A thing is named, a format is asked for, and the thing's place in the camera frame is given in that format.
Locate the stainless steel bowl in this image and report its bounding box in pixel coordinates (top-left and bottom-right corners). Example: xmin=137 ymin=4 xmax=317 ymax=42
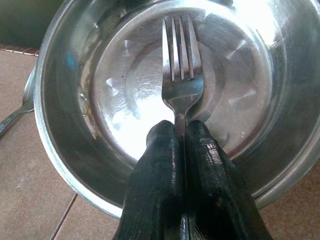
xmin=33 ymin=0 xmax=320 ymax=220

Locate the metal fork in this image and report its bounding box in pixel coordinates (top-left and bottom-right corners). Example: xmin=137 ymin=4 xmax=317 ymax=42
xmin=161 ymin=15 xmax=205 ymax=137

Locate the large metal spoon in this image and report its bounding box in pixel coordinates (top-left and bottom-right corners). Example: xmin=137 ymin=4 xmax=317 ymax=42
xmin=0 ymin=71 xmax=38 ymax=139

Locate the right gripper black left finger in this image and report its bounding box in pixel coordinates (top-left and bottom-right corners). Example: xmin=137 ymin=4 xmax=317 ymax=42
xmin=113 ymin=119 xmax=187 ymax=240

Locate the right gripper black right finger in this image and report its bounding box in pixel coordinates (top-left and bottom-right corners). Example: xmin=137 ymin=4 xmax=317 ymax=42
xmin=185 ymin=120 xmax=273 ymax=240

